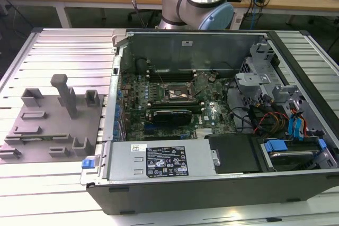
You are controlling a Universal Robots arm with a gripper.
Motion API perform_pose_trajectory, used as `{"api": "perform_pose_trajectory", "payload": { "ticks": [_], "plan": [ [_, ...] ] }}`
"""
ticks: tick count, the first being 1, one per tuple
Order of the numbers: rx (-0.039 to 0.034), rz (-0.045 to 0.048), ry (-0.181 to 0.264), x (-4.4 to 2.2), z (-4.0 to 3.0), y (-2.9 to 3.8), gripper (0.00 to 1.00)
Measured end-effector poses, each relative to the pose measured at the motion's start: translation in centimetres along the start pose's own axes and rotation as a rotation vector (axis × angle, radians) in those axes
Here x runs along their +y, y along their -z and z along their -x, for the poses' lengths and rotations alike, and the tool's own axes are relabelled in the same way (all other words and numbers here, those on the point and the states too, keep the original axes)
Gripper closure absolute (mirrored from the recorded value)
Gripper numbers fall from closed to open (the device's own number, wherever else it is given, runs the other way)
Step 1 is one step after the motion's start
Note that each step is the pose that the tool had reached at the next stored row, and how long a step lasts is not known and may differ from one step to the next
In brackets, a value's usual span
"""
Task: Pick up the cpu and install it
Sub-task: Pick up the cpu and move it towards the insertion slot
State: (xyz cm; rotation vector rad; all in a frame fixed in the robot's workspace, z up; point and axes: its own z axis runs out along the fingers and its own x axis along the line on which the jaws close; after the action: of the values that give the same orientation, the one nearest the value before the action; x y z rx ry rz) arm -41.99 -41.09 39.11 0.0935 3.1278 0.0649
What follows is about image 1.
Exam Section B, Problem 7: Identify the metal socket cover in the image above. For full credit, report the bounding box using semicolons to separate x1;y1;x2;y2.
189;72;211;97

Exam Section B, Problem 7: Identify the CPU socket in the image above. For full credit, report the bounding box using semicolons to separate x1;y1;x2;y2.
163;82;198;103

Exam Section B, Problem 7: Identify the black RAM slot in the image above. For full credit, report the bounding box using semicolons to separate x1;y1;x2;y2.
148;74;197;83
149;103;204;110
147;68;197;76
147;100;204;106

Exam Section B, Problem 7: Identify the black graphics card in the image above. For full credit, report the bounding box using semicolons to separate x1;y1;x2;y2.
152;109;193;126

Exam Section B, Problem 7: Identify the silver chipset heatsink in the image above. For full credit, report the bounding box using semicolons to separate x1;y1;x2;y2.
195;128;214;139

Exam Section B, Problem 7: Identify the green motherboard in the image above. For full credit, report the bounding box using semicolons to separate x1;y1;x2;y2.
120;72;240;142

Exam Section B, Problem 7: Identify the grey power supply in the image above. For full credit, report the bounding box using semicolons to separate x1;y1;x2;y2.
107;141;217;182

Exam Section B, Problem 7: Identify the black plastic drive cover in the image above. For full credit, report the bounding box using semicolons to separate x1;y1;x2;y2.
205;133;262;174

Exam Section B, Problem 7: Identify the silver metal drive cage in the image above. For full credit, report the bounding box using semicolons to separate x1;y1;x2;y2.
234;42;281;110

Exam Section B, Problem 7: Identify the black PC case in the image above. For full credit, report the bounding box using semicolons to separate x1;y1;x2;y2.
80;29;339;215

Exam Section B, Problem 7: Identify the grey parts rack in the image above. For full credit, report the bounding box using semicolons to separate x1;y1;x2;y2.
0;74;105;163

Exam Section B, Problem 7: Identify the hard disk in blue carrier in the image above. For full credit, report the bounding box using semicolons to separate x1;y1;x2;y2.
261;138;327;171

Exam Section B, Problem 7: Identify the silver metal latch handle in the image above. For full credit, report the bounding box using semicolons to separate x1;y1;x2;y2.
211;149;222;168

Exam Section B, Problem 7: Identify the red orange wire bundle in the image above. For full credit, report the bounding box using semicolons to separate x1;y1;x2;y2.
254;111;290;134

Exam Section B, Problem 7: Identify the blue flat wire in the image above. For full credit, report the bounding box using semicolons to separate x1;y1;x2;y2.
287;106;307;142

